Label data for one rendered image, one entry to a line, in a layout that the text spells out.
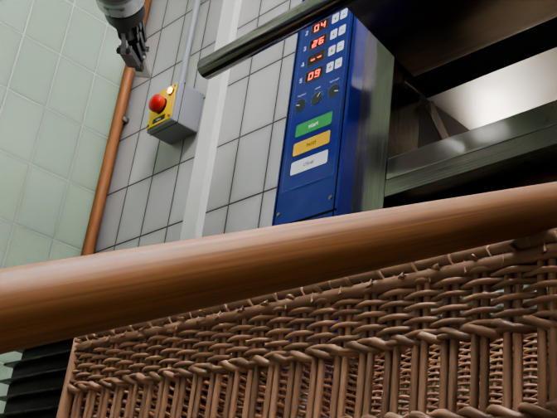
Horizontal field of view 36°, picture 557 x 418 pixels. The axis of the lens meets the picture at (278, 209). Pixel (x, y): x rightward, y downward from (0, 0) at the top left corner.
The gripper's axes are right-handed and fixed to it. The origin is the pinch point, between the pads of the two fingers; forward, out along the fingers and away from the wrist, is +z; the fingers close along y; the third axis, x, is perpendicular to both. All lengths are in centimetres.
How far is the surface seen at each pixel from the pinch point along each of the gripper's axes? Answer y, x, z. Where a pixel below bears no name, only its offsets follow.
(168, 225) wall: 25.6, 7.2, 20.4
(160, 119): 3.4, 2.2, 15.0
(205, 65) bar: 31, 23, -48
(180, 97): -1.1, 6.1, 12.7
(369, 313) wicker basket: 76, 46, -88
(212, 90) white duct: -3.0, 12.9, 12.0
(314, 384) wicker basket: 81, 43, -84
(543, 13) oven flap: 10, 70, -38
